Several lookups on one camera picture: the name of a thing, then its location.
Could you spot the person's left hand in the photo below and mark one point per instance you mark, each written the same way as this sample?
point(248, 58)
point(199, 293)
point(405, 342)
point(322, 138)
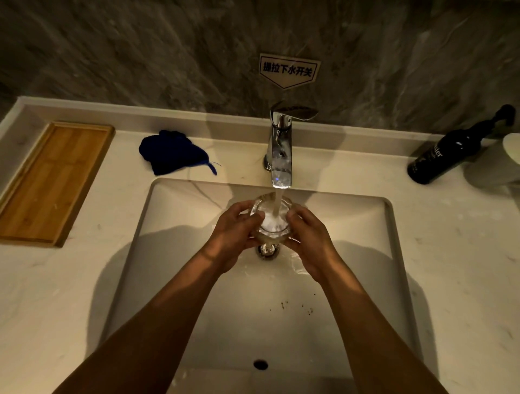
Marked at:
point(227, 239)

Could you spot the person's right hand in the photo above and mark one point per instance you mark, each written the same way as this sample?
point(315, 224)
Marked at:
point(310, 243)

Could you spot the person's left thumb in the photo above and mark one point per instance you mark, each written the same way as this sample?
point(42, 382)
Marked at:
point(251, 221)

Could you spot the person's right thumb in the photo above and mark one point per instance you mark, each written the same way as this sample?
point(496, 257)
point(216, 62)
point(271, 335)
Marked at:
point(293, 224)

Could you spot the clear drinking glass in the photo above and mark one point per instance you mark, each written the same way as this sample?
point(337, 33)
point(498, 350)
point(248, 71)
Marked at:
point(271, 219)

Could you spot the person's right forearm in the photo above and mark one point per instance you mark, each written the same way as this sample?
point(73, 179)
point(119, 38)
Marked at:
point(365, 333)

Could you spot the person's left forearm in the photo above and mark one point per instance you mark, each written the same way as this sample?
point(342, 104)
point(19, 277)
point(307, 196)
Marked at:
point(142, 324)

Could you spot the chrome sink drain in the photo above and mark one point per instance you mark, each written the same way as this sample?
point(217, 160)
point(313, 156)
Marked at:
point(266, 251)

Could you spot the chrome sink faucet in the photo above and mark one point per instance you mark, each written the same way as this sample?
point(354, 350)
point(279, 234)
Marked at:
point(282, 146)

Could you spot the white rectangular sink basin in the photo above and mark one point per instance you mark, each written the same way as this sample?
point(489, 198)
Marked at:
point(260, 300)

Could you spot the dark blue cloth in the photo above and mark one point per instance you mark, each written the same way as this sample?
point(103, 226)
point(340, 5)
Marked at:
point(172, 153)

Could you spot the black pump bottle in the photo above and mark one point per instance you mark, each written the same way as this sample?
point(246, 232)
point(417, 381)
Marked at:
point(451, 152)

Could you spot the bamboo wooden tray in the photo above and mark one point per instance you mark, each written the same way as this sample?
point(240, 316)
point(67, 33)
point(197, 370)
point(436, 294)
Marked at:
point(50, 182)

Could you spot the white wall sign sticker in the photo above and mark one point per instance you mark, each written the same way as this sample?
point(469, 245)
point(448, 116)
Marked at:
point(289, 71)

